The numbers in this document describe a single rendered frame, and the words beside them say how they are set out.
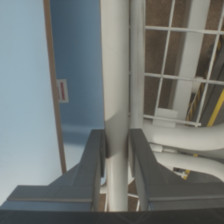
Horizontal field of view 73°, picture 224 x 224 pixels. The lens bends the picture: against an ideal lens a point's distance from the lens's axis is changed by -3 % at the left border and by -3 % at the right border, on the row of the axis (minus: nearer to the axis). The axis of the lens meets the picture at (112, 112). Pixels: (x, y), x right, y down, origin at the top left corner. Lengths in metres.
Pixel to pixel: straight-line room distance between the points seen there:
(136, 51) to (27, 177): 0.21
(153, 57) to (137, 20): 0.53
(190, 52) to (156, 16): 0.49
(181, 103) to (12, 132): 0.28
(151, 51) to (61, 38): 0.55
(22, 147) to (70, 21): 0.19
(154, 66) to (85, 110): 0.55
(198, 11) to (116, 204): 0.32
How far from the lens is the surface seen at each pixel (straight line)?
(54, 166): 0.17
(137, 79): 0.24
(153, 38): 0.78
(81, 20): 0.27
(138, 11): 0.26
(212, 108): 0.49
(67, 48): 0.27
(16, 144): 0.18
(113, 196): 0.17
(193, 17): 0.34
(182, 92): 0.33
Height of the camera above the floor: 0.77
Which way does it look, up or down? 70 degrees down
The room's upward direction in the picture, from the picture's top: 138 degrees counter-clockwise
